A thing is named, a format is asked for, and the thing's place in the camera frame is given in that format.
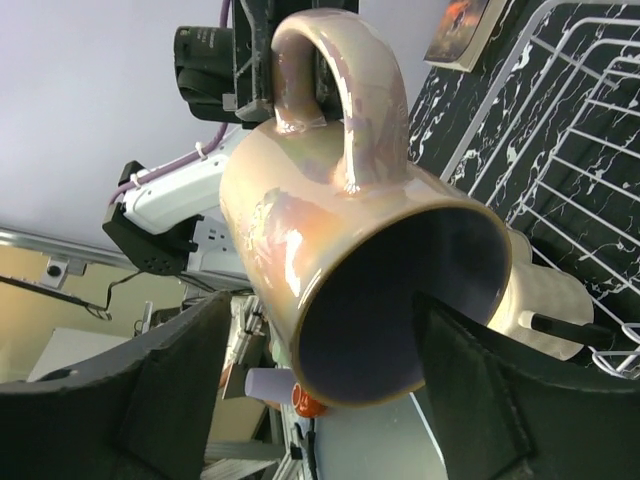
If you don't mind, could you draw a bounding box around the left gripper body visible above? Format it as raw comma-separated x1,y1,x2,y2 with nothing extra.
173,0,359,128

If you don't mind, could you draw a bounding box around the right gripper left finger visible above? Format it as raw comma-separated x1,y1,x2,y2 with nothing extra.
1,292,232,479

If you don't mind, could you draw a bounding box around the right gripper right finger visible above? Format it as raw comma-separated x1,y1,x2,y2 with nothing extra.
412,292,639,479

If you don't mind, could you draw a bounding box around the iridescent pink mug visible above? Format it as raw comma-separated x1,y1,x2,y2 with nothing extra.
219,8,512,407

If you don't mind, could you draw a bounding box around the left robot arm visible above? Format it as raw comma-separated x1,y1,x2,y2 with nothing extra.
102,1,359,291

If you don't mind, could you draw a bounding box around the cream ribbed mug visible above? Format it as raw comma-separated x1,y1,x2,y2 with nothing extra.
488,228,616,361

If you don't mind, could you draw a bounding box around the Tale of Two Cities book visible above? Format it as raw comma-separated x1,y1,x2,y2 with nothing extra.
424,0,507,72

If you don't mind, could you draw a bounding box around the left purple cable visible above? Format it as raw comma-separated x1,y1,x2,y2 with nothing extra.
110,0,236,201

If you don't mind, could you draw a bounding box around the white wire dish rack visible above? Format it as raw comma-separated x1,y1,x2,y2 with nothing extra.
414,1,639,379

